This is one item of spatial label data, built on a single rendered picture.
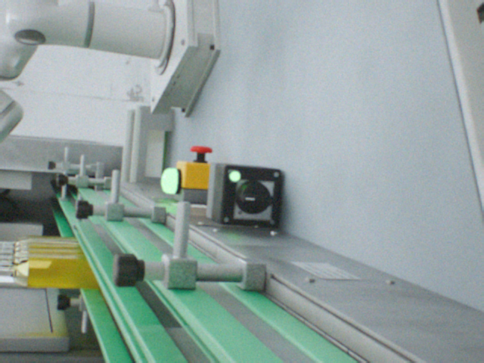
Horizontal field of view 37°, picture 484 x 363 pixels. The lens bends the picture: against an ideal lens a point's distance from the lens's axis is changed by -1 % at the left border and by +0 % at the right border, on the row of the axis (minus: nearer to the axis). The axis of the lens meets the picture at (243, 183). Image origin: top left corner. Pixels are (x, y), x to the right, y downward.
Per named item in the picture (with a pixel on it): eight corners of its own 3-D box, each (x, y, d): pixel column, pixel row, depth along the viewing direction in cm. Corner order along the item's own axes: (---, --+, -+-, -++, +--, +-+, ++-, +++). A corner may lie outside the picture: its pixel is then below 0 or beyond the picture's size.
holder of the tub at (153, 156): (153, 215, 189) (123, 213, 186) (161, 110, 187) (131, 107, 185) (165, 223, 172) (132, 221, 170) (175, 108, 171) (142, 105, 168)
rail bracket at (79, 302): (125, 329, 139) (54, 328, 135) (128, 294, 139) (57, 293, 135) (128, 335, 135) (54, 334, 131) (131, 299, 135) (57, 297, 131)
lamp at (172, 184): (175, 193, 128) (158, 192, 127) (177, 168, 128) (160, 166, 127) (181, 195, 124) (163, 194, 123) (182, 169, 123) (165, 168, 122)
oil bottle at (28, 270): (123, 283, 142) (10, 280, 136) (125, 255, 142) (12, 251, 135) (128, 290, 137) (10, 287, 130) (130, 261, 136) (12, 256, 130)
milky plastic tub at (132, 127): (153, 194, 188) (119, 193, 186) (159, 109, 187) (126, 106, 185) (165, 201, 172) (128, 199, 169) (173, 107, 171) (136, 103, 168)
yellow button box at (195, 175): (213, 202, 131) (173, 199, 129) (217, 160, 131) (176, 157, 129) (224, 206, 125) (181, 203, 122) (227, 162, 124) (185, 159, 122)
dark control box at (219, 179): (261, 221, 105) (205, 218, 103) (265, 165, 105) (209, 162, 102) (280, 228, 97) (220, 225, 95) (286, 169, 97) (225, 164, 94)
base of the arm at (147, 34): (157, 13, 158) (86, 1, 152) (174, -18, 146) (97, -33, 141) (156, 77, 153) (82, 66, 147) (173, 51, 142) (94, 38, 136)
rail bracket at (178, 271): (257, 284, 66) (110, 280, 62) (264, 205, 66) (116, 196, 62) (271, 294, 62) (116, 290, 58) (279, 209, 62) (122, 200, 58)
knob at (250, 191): (265, 215, 97) (274, 218, 93) (234, 212, 95) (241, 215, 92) (268, 181, 96) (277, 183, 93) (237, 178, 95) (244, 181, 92)
